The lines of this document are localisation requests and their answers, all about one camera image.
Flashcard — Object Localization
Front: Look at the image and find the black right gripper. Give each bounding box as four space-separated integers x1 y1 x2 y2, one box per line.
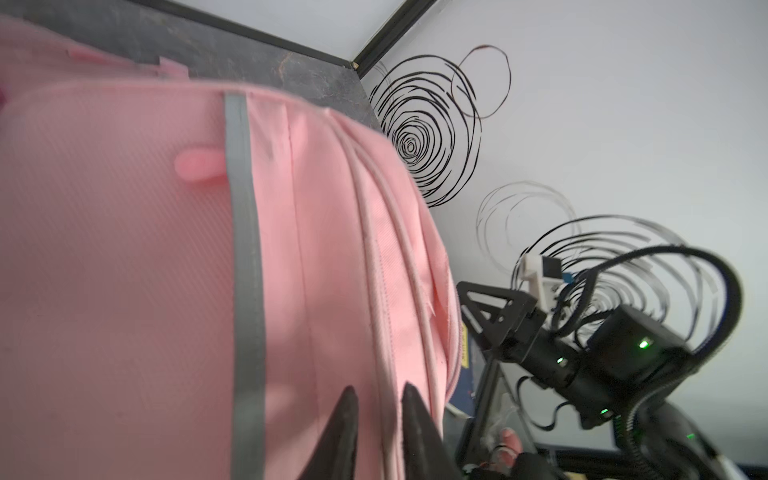
457 281 690 429

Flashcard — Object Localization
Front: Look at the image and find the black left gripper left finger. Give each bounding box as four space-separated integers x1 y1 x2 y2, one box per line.
298 386 359 480

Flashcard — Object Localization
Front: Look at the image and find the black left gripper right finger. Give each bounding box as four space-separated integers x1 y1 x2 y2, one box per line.
401 383 462 480

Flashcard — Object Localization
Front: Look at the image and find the pink student backpack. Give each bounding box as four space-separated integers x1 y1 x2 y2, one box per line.
1 16 461 479

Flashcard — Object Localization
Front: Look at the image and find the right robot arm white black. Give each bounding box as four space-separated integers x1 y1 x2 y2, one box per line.
457 282 728 479

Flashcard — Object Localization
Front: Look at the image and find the pink toy right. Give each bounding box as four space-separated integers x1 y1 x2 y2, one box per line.
498 427 524 462

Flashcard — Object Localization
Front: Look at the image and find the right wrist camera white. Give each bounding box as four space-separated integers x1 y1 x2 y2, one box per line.
522 253 565 313

